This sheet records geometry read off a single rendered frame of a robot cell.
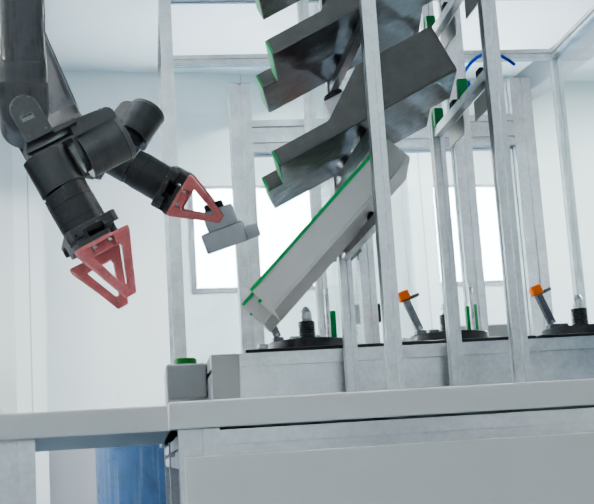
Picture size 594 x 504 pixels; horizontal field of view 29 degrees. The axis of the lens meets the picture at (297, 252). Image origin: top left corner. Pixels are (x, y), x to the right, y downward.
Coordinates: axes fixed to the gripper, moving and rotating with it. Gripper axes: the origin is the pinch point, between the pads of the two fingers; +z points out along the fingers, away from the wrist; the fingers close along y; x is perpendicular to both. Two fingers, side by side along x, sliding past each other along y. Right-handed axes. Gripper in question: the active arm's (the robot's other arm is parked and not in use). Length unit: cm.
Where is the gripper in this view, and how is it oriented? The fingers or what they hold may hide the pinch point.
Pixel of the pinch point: (217, 215)
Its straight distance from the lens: 174.3
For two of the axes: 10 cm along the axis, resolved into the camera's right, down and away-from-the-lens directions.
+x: -5.0, 8.6, 0.5
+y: -0.2, -0.7, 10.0
